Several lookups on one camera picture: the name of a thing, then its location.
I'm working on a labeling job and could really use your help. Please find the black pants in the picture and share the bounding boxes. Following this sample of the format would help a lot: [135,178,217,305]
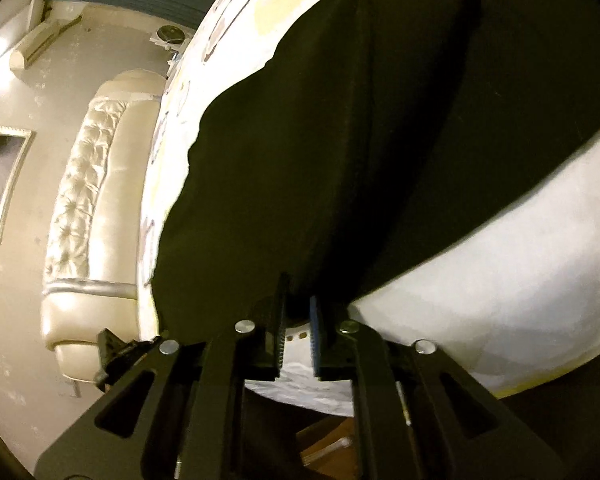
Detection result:
[151,0,600,342]

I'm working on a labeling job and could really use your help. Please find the cream tufted leather headboard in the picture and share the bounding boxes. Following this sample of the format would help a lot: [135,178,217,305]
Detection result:
[41,70,166,382]

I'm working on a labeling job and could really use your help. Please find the white patterned bed sheet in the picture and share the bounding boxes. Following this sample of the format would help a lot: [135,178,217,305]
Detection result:
[138,0,600,415]

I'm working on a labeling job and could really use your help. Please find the white wall air conditioner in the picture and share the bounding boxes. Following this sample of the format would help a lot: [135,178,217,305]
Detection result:
[8,15,82,70]

